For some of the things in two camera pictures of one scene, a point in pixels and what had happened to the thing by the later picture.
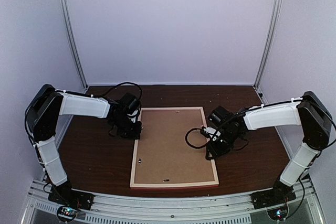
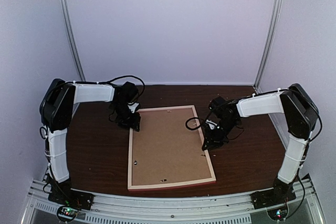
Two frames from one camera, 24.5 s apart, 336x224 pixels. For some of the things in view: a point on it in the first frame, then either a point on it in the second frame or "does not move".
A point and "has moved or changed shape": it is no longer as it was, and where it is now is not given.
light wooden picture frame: x=134 y=185 has moved or changed shape
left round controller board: x=66 y=213 does not move
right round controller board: x=279 y=213 does not move
